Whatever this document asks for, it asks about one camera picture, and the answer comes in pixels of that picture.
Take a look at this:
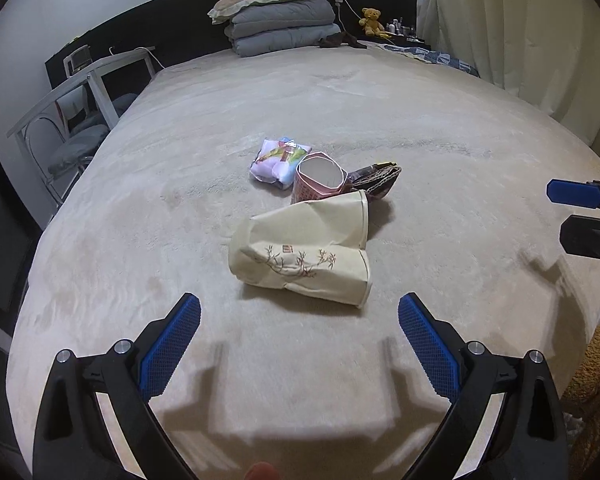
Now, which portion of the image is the white table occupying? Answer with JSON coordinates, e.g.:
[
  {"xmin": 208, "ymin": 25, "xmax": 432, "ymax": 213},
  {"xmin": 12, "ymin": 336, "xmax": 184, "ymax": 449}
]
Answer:
[{"xmin": 6, "ymin": 49, "xmax": 156, "ymax": 196}]

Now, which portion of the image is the pink paper cup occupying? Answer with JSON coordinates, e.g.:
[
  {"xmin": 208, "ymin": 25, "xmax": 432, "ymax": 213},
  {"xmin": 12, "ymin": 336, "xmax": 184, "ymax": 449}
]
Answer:
[{"xmin": 290, "ymin": 151, "xmax": 350, "ymax": 206}]

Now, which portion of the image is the folded grey quilt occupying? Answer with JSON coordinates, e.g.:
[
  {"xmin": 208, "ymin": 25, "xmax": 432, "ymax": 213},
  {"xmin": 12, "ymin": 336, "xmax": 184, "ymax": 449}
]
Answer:
[{"xmin": 224, "ymin": 0, "xmax": 343, "ymax": 58}]

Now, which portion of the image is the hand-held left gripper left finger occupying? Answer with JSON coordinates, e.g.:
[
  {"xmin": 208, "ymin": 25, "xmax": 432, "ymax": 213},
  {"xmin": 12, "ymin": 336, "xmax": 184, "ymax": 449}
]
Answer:
[{"xmin": 31, "ymin": 292, "xmax": 202, "ymax": 480}]

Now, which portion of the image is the group of small bottles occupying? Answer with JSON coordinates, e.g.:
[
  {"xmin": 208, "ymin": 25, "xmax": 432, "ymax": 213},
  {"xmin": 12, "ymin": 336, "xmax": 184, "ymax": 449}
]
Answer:
[{"xmin": 386, "ymin": 17, "xmax": 416, "ymax": 37}]

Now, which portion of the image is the brown wrapper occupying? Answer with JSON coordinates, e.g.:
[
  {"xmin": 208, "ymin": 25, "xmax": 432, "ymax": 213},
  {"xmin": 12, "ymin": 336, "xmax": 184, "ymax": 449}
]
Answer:
[{"xmin": 347, "ymin": 161, "xmax": 402, "ymax": 201}]

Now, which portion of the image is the yellow teddy bear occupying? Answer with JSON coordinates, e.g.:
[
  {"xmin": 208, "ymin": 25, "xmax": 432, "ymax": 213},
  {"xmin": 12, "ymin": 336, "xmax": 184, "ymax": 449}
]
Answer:
[{"xmin": 358, "ymin": 7, "xmax": 386, "ymax": 38}]

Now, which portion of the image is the colourful tissue packet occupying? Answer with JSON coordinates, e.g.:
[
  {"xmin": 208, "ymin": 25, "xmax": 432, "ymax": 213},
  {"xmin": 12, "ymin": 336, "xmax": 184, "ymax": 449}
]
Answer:
[{"xmin": 250, "ymin": 136, "xmax": 314, "ymax": 190}]

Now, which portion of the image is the small grey appliance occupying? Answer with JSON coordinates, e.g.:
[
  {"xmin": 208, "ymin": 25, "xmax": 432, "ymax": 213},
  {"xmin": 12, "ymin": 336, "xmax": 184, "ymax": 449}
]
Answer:
[{"xmin": 62, "ymin": 45, "xmax": 92, "ymax": 73}]

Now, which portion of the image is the black headboard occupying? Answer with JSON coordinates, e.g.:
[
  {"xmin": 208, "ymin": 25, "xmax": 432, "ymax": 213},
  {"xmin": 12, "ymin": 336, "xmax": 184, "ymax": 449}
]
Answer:
[{"xmin": 45, "ymin": 0, "xmax": 418, "ymax": 91}]

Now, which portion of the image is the cream curtain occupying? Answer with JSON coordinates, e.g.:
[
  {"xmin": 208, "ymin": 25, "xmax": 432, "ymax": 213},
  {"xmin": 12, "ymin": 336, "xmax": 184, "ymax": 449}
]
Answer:
[{"xmin": 416, "ymin": 0, "xmax": 600, "ymax": 161}]

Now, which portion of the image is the plain beige paper cup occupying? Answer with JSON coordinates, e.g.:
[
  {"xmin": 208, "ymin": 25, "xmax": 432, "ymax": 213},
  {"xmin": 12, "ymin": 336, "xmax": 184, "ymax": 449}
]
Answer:
[{"xmin": 250, "ymin": 189, "xmax": 370, "ymax": 251}]

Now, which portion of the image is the beige paper cup branch print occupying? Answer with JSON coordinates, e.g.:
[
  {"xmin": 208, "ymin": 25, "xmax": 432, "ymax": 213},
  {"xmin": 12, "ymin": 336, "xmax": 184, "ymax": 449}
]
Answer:
[{"xmin": 228, "ymin": 240, "xmax": 372, "ymax": 309}]

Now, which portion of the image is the brown shaggy rug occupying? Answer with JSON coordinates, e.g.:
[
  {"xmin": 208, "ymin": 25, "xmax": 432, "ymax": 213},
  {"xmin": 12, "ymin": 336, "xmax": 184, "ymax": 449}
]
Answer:
[{"xmin": 560, "ymin": 320, "xmax": 600, "ymax": 480}]

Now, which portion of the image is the white charger cable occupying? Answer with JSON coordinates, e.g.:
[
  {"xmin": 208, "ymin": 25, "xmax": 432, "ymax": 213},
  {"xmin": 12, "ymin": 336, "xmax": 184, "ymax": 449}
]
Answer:
[{"xmin": 336, "ymin": 0, "xmax": 366, "ymax": 22}]

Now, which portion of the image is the chair with grey cushion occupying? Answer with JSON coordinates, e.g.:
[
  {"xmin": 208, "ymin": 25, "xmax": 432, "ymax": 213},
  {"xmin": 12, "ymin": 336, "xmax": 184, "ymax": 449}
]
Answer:
[{"xmin": 22, "ymin": 92, "xmax": 138, "ymax": 181}]

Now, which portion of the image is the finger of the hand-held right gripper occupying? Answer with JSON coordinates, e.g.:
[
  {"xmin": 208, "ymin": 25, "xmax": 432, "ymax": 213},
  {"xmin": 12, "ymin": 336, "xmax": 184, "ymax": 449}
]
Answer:
[
  {"xmin": 546, "ymin": 179, "xmax": 600, "ymax": 209},
  {"xmin": 560, "ymin": 214, "xmax": 600, "ymax": 260}
]

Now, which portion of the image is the dark brown cloth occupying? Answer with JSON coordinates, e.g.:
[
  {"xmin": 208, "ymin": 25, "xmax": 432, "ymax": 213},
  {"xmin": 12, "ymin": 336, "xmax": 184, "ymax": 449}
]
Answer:
[{"xmin": 316, "ymin": 32, "xmax": 367, "ymax": 51}]

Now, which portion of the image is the blue patterned cloth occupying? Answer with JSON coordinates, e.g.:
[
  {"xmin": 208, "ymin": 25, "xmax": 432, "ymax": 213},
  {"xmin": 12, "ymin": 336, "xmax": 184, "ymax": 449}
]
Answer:
[{"xmin": 375, "ymin": 41, "xmax": 481, "ymax": 79}]

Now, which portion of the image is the person's left hand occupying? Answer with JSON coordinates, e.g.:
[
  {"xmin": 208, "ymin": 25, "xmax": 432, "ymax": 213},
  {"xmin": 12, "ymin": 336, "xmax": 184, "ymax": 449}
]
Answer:
[{"xmin": 245, "ymin": 461, "xmax": 283, "ymax": 480}]

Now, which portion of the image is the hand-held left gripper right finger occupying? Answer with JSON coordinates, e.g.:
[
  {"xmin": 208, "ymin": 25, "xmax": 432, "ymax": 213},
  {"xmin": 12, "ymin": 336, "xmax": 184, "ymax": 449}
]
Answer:
[{"xmin": 397, "ymin": 292, "xmax": 567, "ymax": 480}]

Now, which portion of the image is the beige fleece blanket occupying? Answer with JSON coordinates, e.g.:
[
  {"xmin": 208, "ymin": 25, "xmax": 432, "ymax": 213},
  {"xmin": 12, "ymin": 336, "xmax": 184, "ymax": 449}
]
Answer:
[{"xmin": 5, "ymin": 45, "xmax": 600, "ymax": 480}]

